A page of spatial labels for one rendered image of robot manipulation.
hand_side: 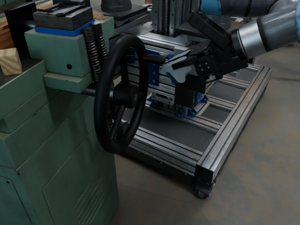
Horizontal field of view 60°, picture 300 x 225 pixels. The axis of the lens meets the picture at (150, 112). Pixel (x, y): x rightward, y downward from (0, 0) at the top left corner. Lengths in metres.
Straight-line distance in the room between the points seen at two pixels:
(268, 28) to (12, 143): 0.58
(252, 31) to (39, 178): 0.60
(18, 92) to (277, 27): 0.54
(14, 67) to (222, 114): 1.29
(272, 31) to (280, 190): 1.14
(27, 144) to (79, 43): 0.26
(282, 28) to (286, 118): 1.60
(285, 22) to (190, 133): 0.99
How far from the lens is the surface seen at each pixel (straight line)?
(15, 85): 0.59
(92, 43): 0.60
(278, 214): 1.51
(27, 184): 0.70
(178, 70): 0.66
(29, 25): 0.72
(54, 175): 0.78
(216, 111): 1.67
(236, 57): 0.64
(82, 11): 0.62
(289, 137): 1.97
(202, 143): 1.42
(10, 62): 0.60
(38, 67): 0.64
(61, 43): 0.60
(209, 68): 0.64
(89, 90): 0.67
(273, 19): 0.60
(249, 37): 0.60
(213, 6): 0.66
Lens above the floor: 1.15
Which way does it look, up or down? 36 degrees down
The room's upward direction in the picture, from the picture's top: straight up
